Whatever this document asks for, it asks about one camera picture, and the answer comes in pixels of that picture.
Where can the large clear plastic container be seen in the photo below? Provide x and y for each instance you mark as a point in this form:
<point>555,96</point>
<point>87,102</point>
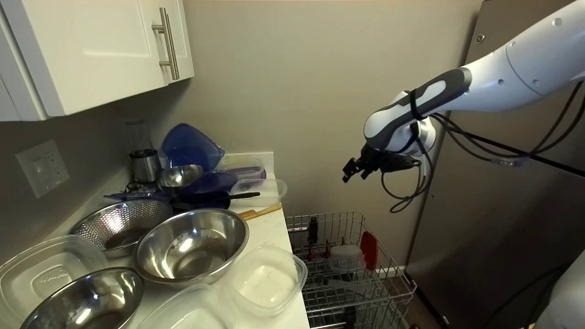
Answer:
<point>41,269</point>

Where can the red plastic lid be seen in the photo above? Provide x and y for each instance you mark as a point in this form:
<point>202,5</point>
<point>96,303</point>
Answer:
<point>369,250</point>

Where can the large steel mixing bowl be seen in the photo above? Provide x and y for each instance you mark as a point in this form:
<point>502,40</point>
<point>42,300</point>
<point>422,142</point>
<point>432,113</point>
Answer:
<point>192,246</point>

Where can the stainless steel refrigerator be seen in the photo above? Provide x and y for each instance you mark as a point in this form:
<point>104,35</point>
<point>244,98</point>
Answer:
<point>493,228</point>

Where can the shallow clear plastic container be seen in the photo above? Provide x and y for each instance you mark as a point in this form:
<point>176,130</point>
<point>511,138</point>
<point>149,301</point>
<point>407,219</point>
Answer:
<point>265,189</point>

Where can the blue plastic container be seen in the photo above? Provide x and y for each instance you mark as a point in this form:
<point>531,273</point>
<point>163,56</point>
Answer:
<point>189,146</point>

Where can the clear container with purple lid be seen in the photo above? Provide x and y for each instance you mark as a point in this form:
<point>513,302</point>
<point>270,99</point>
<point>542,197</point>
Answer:
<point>244,167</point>

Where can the narrow white cabinet door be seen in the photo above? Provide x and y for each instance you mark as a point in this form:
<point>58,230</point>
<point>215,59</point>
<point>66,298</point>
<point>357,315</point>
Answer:
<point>183,41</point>

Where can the short wooden utensil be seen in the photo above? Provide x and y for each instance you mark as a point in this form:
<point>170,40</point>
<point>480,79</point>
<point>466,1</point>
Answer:
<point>246,213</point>

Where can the clear plastic bowl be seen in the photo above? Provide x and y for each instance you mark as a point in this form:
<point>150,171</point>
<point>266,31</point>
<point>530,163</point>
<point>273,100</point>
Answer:
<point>267,281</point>

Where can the dishwasher rack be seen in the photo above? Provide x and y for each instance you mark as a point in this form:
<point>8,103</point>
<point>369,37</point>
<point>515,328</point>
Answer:
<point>361,292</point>

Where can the steel colander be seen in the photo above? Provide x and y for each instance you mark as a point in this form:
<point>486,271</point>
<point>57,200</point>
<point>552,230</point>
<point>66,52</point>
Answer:
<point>121,224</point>

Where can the medium steel mixing bowl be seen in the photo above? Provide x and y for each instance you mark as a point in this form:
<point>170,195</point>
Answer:
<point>87,301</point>

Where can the small steel bowl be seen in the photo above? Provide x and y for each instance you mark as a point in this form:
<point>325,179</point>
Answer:
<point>178,176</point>

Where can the wide white cabinet door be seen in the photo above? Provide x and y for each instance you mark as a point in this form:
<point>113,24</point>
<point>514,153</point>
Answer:
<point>87,45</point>

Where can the long wooden utensil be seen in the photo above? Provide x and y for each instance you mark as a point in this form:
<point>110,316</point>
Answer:
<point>265,211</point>

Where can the blue plastic utensil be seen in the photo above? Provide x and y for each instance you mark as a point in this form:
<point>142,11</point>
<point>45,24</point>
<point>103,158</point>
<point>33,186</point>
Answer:
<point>137,197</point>

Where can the small clear lidded container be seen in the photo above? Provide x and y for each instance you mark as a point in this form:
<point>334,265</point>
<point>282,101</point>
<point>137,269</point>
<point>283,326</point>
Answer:
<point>346,258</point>

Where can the black utensil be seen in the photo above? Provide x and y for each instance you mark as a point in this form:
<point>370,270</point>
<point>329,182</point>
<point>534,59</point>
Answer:
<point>312,230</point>

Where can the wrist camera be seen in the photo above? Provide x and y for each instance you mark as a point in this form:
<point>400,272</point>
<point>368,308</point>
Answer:
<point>402,162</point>

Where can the black frying pan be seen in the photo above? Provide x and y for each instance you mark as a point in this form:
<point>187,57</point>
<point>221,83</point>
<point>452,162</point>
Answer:
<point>201,201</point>

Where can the white wall cabinet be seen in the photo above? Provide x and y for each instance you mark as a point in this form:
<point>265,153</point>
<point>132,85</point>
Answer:
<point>91,50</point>

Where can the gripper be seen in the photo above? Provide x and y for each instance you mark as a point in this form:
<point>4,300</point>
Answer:
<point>372,160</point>

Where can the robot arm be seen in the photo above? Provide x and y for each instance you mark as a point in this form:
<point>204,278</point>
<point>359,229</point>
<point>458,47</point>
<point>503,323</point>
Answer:
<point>525,64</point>

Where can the dark blue plate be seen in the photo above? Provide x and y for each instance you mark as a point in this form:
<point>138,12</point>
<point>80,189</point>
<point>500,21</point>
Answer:
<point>215,182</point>

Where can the white wall socket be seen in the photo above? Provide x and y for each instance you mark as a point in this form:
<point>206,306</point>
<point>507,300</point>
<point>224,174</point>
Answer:
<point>42,168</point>

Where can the blender with steel base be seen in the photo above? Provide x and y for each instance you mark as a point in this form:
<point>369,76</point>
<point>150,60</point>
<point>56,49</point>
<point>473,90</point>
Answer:
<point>144,164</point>

